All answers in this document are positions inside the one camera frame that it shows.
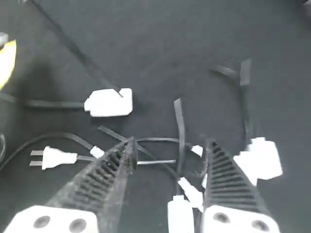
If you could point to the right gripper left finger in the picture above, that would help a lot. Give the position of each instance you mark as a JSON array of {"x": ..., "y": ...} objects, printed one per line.
[{"x": 97, "y": 184}]

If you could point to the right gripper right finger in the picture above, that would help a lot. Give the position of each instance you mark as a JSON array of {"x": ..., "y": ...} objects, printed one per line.
[{"x": 226, "y": 184}]

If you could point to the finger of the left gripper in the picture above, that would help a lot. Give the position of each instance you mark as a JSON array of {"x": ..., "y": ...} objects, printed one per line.
[{"x": 6, "y": 63}]

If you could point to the white two-prong plug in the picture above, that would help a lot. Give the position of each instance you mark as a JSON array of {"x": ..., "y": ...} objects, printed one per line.
[
  {"x": 179, "y": 216},
  {"x": 97, "y": 152},
  {"x": 192, "y": 193},
  {"x": 57, "y": 157},
  {"x": 197, "y": 150}
]

